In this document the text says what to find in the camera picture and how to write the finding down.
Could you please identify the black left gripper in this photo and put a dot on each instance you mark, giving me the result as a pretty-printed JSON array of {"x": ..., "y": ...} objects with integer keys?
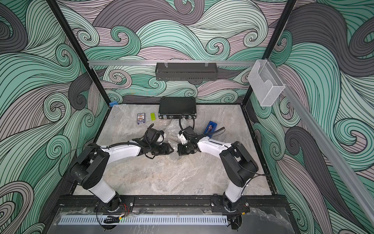
[{"x": 165, "y": 150}]

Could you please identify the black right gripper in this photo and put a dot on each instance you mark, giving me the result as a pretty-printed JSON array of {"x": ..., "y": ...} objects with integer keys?
[{"x": 181, "y": 151}]

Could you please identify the clear bubble wrap sheet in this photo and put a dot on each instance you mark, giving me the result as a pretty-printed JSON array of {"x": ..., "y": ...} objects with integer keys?
[
  {"x": 172, "y": 128},
  {"x": 174, "y": 155}
]

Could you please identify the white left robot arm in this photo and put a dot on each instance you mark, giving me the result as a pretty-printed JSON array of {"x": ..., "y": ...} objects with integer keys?
[{"x": 88, "y": 168}]

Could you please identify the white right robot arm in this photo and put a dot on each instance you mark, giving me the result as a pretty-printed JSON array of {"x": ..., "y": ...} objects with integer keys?
[{"x": 238, "y": 163}]

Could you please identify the blue tape dispenser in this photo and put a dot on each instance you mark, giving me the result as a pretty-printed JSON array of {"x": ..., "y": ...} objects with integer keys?
[{"x": 210, "y": 128}]

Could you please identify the green toy brick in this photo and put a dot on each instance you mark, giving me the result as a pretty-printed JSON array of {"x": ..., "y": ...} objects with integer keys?
[{"x": 152, "y": 117}]

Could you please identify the blue playing cards box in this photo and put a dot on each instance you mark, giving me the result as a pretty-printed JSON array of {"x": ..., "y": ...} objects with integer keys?
[{"x": 141, "y": 118}]

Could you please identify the black hard case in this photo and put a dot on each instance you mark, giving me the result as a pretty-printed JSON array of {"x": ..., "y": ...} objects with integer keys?
[{"x": 175, "y": 107}]

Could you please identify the blue toy brick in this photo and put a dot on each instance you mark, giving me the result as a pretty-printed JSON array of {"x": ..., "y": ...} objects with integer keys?
[{"x": 111, "y": 104}]

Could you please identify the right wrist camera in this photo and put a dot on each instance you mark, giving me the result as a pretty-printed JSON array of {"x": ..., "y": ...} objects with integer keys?
[{"x": 182, "y": 138}]

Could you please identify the black wall shelf tray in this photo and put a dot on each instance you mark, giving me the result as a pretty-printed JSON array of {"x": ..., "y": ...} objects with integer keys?
[{"x": 175, "y": 71}]

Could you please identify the white slotted cable duct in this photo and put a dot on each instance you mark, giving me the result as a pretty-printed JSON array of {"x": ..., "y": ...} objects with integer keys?
[{"x": 146, "y": 220}]

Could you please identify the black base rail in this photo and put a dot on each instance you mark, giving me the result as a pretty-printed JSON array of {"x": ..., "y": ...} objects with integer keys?
[{"x": 134, "y": 203}]

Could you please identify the clear acrylic wall holder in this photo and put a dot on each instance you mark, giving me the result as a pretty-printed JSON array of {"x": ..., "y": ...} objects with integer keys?
[{"x": 266, "y": 82}]

